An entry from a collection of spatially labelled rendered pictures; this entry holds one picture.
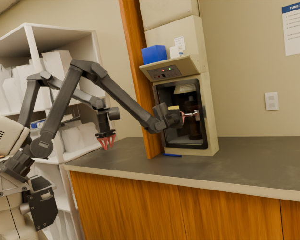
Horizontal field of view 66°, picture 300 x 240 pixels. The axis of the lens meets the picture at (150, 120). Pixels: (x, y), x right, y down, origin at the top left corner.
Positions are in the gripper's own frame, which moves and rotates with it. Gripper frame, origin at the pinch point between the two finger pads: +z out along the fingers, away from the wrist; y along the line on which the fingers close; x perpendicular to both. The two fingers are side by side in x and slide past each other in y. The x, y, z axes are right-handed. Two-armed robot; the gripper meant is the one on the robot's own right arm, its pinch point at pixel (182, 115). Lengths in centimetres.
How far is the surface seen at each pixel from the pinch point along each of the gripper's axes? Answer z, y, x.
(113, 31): 50, 71, 83
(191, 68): 1.1, 24.1, -8.5
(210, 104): 14.1, 2.6, -11.2
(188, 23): 6.8, 47.8, -7.9
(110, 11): 50, 88, 83
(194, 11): 9, 53, -11
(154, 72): -1.2, 26.2, 13.0
